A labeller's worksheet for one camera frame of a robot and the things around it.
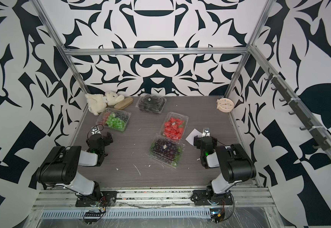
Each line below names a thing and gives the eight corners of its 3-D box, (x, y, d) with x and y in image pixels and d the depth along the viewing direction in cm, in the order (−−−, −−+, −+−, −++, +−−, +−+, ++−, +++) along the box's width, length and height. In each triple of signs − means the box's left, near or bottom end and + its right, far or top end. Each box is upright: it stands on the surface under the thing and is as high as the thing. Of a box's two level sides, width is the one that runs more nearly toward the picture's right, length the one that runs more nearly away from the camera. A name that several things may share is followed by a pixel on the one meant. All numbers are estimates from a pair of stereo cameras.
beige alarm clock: (218, 112, 112) (219, 110, 110) (214, 100, 120) (215, 98, 118) (235, 112, 112) (236, 110, 110) (230, 100, 120) (231, 98, 118)
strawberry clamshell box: (158, 142, 96) (157, 136, 90) (167, 117, 109) (167, 110, 103) (182, 148, 93) (183, 143, 87) (188, 122, 106) (189, 115, 100)
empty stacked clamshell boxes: (136, 110, 112) (134, 104, 107) (143, 97, 120) (142, 91, 115) (161, 115, 108) (161, 110, 103) (166, 102, 117) (166, 96, 112)
